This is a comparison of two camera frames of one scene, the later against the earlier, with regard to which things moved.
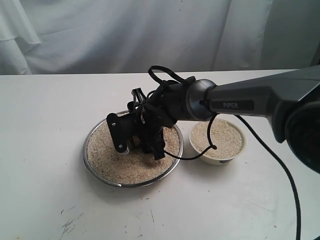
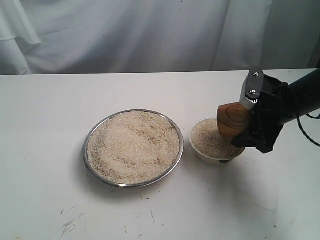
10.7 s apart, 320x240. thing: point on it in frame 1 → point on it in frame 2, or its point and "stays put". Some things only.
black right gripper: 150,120 → 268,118
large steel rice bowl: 102,158 stays put
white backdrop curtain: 70,37 stays put
